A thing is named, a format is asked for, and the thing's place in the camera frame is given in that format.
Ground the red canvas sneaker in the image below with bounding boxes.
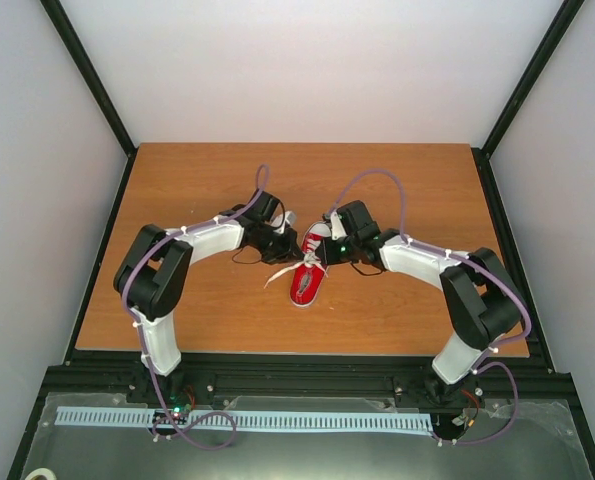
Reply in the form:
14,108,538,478
290,222,331,307

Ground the white shoelace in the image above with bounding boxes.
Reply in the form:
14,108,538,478
264,240,327,287

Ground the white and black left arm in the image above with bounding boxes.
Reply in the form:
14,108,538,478
113,190,303,403

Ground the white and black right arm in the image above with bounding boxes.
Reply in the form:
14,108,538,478
317,201,531,405

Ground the white tape roll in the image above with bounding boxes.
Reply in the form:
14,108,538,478
24,467,57,480

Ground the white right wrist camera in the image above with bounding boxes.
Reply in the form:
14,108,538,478
323,210,347,241

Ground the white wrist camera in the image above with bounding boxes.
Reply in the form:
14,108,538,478
271,210,296,235
323,210,347,241

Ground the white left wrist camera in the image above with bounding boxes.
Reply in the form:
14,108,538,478
271,210,296,235

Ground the black aluminium cage frame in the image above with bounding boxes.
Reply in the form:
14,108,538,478
6,0,595,480

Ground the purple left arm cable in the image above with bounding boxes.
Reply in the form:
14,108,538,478
120,164,271,452

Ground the white slotted cable duct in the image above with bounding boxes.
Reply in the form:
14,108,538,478
54,406,433,435

